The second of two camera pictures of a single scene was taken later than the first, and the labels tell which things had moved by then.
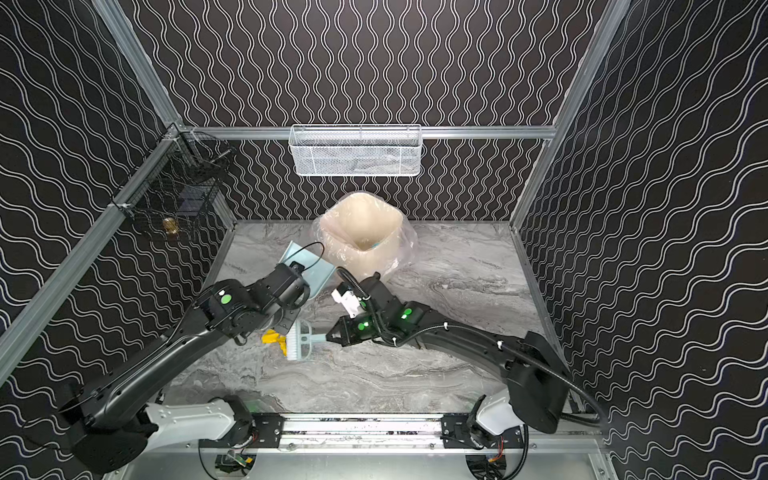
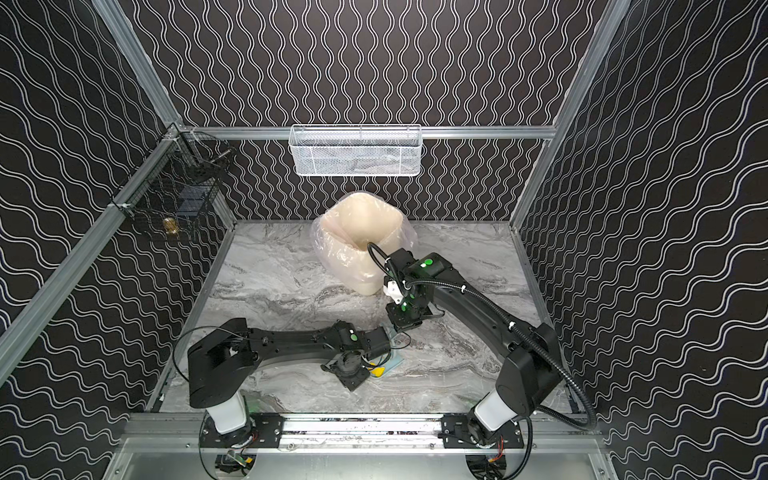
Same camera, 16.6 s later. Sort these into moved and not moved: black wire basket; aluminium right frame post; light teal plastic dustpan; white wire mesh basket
Moved: light teal plastic dustpan
Not moved: aluminium right frame post; black wire basket; white wire mesh basket
